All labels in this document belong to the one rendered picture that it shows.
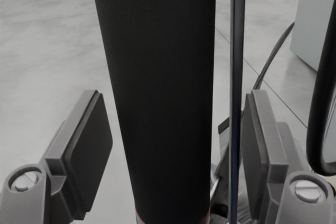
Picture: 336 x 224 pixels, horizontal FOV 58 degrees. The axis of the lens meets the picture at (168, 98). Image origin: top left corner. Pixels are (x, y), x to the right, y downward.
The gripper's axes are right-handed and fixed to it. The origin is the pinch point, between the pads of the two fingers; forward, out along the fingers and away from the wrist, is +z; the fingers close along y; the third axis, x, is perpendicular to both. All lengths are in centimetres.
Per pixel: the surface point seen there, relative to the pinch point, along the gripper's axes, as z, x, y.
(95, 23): 406, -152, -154
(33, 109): 198, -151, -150
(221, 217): 16.8, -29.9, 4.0
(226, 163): 19.9, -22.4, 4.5
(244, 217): 22.4, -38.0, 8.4
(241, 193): 27.1, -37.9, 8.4
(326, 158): 117, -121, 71
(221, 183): 17.4, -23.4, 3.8
